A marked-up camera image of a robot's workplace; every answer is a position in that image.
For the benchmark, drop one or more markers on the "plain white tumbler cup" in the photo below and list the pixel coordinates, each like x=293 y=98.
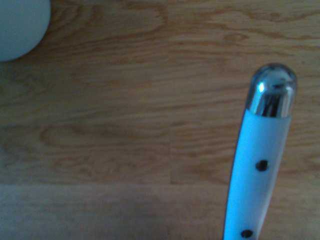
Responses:
x=17 y=25

